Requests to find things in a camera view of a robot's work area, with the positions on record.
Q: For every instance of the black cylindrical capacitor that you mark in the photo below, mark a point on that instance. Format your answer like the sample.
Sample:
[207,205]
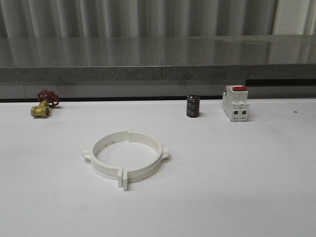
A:
[192,108]

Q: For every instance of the grey stone counter ledge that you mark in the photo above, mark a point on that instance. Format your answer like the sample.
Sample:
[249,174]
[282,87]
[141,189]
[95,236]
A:
[218,60]

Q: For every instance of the white circuit breaker red switch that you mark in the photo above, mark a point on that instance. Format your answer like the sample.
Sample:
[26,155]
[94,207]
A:
[235,103]

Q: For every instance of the brass valve with red handle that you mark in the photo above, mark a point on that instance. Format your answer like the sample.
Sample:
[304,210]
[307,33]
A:
[47,99]

